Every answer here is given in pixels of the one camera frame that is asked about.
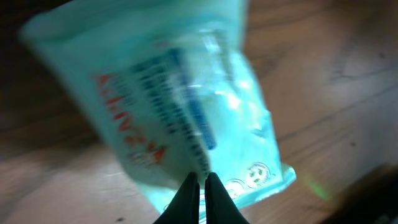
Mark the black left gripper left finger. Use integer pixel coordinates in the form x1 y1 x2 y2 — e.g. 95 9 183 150
154 172 200 224

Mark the teal wet wipes pack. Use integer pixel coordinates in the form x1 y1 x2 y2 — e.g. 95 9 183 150
19 0 296 223

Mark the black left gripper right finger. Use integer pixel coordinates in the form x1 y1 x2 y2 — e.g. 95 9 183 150
205 172 249 224

